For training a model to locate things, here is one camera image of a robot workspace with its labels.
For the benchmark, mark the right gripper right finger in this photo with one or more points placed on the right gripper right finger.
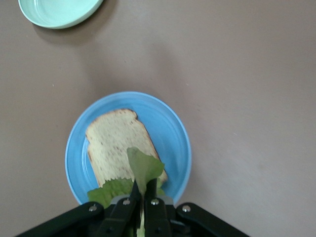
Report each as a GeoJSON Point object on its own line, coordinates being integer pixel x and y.
{"type": "Point", "coordinates": [158, 217]}

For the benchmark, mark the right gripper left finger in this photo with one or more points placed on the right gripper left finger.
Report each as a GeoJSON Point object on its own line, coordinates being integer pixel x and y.
{"type": "Point", "coordinates": [74, 219]}

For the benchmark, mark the green lettuce leaf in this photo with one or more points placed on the green lettuce leaf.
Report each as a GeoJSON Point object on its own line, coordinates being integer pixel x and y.
{"type": "Point", "coordinates": [144, 168]}

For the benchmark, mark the toasted bread slice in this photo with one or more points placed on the toasted bread slice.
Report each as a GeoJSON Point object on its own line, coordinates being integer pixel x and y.
{"type": "Point", "coordinates": [116, 143]}

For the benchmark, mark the blue round plate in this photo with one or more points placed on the blue round plate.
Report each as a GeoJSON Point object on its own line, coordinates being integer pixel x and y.
{"type": "Point", "coordinates": [168, 128]}

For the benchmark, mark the mint green round plate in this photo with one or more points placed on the mint green round plate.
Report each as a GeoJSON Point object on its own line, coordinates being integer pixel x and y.
{"type": "Point", "coordinates": [56, 12]}

